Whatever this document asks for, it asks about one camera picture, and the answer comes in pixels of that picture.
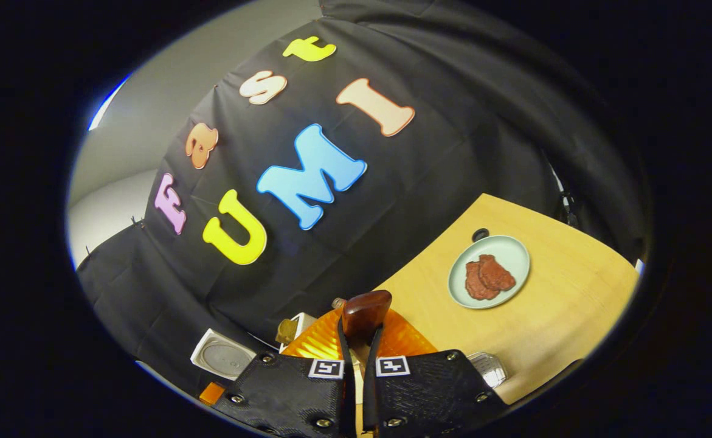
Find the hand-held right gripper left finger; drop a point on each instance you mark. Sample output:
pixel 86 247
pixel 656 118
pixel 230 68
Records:
pixel 289 395

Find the white rice cooker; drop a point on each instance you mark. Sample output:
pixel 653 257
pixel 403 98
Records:
pixel 222 356

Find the red meat slice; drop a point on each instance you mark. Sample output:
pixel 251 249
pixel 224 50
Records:
pixel 477 286
pixel 501 277

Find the dark wooden spoon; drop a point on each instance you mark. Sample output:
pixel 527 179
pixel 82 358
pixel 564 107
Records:
pixel 365 313

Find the brown bread slice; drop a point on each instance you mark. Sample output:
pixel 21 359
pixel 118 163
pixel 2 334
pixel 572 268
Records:
pixel 286 331

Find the small glass chopstick holder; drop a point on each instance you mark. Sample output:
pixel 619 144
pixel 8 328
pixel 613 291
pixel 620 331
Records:
pixel 488 368

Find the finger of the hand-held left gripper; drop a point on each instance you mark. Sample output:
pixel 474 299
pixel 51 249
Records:
pixel 212 393

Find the small black round object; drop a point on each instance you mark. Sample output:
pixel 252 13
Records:
pixel 481 235

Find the white toaster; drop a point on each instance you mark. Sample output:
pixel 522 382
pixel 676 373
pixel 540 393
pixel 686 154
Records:
pixel 304 322

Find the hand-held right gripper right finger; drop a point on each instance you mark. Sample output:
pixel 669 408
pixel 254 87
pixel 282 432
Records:
pixel 428 395

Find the light green plate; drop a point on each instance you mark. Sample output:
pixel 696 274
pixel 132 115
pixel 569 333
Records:
pixel 508 249

